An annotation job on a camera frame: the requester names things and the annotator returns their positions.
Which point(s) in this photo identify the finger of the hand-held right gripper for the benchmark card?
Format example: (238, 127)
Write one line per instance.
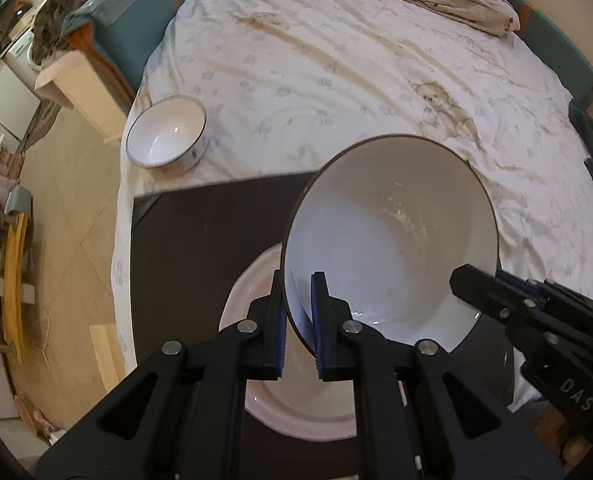
(481, 292)
(561, 302)

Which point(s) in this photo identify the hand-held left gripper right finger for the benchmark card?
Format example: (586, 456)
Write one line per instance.
(317, 330)

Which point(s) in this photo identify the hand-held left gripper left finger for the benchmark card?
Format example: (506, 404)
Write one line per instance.
(280, 350)

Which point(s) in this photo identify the pink strawberry plate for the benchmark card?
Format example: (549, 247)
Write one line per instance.
(301, 405)

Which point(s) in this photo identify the small fish-pattern bowl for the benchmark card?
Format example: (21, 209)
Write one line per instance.
(401, 240)

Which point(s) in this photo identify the person's right hand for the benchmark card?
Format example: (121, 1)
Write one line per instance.
(568, 440)

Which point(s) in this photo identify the dark brown board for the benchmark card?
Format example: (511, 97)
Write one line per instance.
(201, 240)

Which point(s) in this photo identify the large fish-pattern bowl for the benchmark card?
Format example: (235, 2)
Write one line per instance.
(161, 140)

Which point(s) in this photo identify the white floral bed sheet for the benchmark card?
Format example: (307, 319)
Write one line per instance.
(351, 85)

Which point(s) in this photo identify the yellow wooden chair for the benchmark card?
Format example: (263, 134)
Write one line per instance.
(14, 280)

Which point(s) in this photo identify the white nightstand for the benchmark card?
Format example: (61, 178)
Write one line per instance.
(81, 95)

